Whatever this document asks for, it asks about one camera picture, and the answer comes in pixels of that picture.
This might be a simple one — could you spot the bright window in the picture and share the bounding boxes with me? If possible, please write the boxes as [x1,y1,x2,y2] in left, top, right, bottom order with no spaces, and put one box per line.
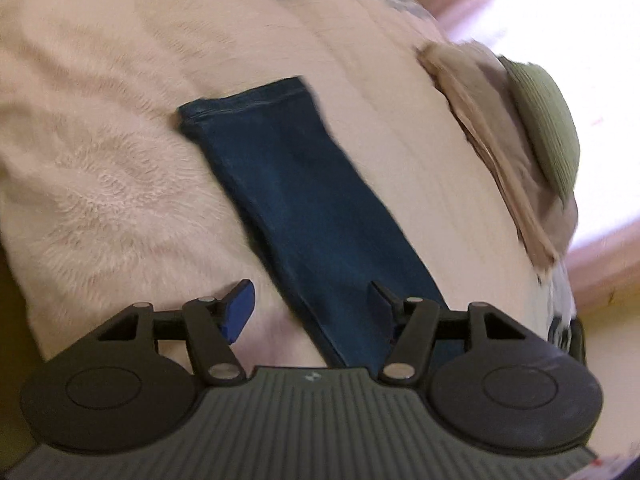
[440,0,640,256]

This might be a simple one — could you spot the green ribbed garment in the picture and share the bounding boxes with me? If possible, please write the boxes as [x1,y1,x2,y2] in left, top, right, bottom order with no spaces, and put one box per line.
[499,57,582,202]

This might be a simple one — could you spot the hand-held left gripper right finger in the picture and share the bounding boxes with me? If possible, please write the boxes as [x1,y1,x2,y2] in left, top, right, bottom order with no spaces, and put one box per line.
[367,280,545,389]

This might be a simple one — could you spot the pink fluffy blanket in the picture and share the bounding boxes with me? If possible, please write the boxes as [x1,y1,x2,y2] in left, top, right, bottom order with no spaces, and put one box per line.
[0,0,328,367]

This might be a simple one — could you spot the dark grey object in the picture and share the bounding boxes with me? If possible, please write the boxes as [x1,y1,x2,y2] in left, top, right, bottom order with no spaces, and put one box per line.
[546,316,587,362]

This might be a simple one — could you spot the beige cloth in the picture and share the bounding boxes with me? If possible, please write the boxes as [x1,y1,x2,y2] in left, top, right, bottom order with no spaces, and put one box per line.
[416,40,580,273]

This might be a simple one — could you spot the blue denim pants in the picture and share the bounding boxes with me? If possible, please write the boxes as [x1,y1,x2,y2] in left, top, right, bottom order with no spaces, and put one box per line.
[178,76,452,369]

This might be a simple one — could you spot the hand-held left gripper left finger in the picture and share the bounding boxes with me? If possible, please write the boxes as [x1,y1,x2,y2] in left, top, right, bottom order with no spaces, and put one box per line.
[95,279,257,387]

